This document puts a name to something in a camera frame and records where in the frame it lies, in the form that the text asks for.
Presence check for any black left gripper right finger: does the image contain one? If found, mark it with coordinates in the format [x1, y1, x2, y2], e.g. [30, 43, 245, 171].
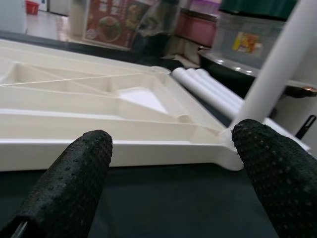
[230, 119, 317, 238]

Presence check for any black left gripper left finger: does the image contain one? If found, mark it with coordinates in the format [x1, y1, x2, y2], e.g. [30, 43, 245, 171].
[0, 129, 114, 238]

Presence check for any black tablecloth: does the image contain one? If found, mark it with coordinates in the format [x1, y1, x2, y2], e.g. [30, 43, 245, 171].
[0, 29, 280, 238]

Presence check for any red food poster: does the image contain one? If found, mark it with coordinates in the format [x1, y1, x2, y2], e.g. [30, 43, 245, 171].
[83, 0, 152, 49]

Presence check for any green round lid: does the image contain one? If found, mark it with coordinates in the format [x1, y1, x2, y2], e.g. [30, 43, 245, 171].
[219, 0, 298, 20]

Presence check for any pink plastic container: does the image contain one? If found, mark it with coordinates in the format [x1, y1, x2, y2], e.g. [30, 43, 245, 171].
[177, 7, 217, 47]

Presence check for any red bucket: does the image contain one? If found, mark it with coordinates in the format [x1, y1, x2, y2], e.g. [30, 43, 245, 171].
[24, 0, 40, 14]

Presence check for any purple plastic tub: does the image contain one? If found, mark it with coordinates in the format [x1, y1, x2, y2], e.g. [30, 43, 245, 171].
[189, 0, 222, 12]

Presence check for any blue black mop handle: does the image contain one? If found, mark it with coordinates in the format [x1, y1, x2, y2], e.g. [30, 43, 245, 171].
[296, 114, 315, 139]

